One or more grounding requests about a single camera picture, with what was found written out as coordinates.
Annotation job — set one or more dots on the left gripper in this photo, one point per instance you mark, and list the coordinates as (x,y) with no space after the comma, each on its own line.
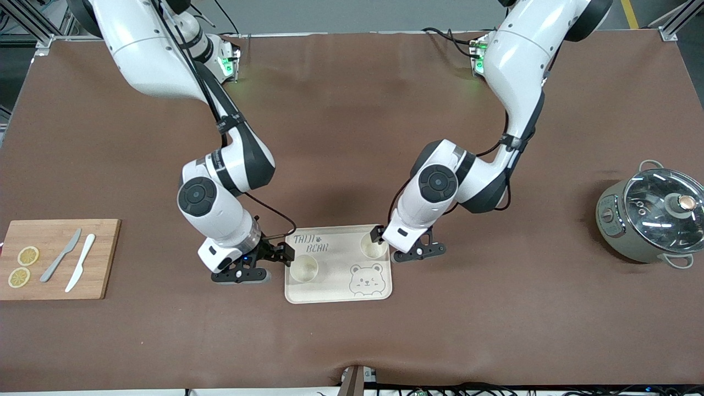
(377,234)

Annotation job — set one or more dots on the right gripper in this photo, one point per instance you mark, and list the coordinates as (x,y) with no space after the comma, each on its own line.
(269,251)

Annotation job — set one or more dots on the white plastic cup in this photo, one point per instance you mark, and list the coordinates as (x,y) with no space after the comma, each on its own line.
(374,248)
(304,269)

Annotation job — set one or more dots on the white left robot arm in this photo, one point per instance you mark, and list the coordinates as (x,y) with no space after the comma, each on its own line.
(517,60)

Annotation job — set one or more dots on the cream tray with bear print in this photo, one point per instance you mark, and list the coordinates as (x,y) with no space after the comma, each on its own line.
(335,275)

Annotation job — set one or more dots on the white plastic knife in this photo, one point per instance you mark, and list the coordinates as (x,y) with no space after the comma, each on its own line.
(77,275)

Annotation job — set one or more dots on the grey plastic knife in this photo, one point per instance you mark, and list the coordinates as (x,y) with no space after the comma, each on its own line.
(52,269)

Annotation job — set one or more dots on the grey electric cooking pot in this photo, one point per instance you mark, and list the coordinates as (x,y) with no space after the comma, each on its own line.
(613,231)

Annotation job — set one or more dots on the yellow lemon slice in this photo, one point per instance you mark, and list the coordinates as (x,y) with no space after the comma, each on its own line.
(18,278)
(28,256)

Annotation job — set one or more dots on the glass pot lid with knob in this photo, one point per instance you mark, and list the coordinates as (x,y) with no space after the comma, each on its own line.
(660,212)

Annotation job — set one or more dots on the grey metal mounting post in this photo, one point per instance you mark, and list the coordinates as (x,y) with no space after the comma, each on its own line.
(355,382)

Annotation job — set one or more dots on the aluminium frame rail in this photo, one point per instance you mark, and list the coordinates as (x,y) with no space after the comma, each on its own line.
(676,19)
(33,22)

